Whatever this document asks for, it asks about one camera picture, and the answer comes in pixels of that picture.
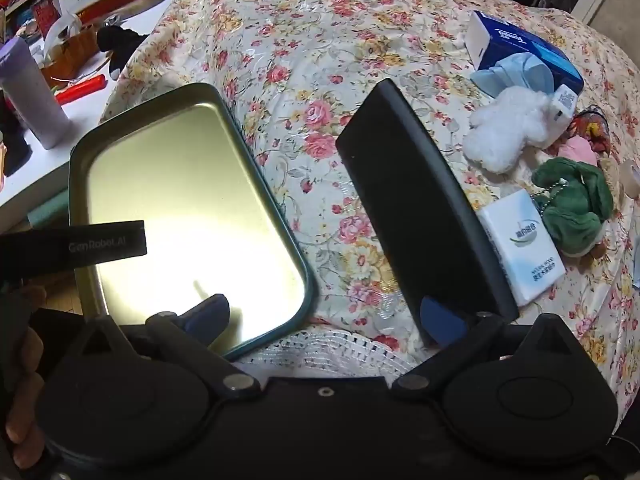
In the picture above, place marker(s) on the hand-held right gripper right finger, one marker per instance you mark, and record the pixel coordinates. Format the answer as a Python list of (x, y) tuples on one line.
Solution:
[(440, 322)]

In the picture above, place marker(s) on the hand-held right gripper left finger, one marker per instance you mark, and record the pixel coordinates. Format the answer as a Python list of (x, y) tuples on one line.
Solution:
[(210, 312)]

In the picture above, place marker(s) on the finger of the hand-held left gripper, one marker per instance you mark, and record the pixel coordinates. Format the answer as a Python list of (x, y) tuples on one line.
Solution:
[(75, 249)]

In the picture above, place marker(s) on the white tissue packet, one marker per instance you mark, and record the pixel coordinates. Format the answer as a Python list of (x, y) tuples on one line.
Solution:
[(520, 250)]

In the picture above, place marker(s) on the green metal tin tray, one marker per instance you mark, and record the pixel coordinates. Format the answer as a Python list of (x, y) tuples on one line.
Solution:
[(190, 185)]

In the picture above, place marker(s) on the green plush toy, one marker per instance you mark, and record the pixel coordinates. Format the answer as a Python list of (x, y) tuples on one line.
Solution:
[(570, 210)]

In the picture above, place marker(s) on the white plush toy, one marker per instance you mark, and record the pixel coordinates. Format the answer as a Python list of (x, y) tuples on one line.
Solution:
[(505, 120)]

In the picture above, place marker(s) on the pink cloth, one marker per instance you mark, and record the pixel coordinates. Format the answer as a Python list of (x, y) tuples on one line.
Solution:
[(577, 150)]

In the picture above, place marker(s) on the multicoloured crochet pouch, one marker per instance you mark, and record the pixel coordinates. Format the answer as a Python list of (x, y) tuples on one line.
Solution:
[(592, 127)]

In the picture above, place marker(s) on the white charger block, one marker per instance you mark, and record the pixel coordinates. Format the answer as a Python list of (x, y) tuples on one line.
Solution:
[(564, 102)]

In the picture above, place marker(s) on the blue face mask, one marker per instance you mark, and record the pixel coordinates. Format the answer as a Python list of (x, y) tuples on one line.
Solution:
[(515, 74)]

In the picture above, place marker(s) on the person's left hand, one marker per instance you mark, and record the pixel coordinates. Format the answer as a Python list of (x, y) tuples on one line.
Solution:
[(32, 355)]

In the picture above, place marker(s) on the green foam edge guard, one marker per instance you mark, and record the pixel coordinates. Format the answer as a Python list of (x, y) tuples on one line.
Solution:
[(50, 205)]

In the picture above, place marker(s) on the white lace cloth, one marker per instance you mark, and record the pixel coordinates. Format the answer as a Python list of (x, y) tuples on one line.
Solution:
[(320, 355)]

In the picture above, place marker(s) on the black sock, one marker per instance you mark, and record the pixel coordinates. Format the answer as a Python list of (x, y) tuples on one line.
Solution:
[(12, 145)]

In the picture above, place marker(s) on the black tray lid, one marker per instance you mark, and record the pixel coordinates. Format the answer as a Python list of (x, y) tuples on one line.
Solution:
[(415, 200)]

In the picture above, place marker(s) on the purple lidded bottle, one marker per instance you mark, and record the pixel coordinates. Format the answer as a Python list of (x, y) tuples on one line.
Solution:
[(35, 100)]

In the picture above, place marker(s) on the red pen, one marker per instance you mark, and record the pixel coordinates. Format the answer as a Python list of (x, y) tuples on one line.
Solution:
[(80, 89)]

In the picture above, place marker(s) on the brown wooden holder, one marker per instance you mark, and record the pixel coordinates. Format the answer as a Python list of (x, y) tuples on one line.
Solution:
[(75, 55)]

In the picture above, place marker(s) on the black gloves pair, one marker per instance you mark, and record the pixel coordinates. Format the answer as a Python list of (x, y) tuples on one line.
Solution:
[(120, 40)]

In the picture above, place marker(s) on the red can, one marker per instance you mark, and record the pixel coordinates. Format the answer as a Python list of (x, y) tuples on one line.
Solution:
[(45, 15)]

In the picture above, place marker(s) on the blue tissue box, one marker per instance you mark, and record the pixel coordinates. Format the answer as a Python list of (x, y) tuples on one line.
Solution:
[(520, 42)]

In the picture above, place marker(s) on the floral bedspread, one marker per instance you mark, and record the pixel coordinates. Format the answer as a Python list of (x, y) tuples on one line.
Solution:
[(325, 35)]

